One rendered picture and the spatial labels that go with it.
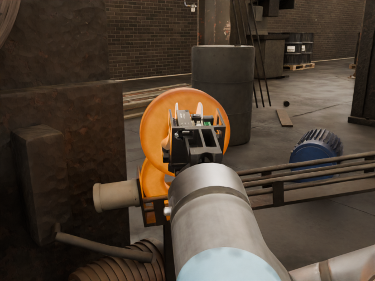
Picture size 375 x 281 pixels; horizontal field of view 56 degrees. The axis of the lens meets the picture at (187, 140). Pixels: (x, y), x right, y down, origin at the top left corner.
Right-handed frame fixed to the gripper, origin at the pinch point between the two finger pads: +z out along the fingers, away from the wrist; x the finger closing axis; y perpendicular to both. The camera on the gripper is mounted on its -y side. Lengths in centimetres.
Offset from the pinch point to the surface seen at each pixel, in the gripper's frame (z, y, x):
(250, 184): 1.7, -15.9, -14.0
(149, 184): 3.3, -16.0, 6.3
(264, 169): 7.8, -17.1, -19.1
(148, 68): 732, -276, -6
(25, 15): 30.2, 10.2, 31.5
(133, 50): 721, -229, 28
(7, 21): 13.1, 13.3, 29.6
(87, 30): 37.3, 5.1, 19.9
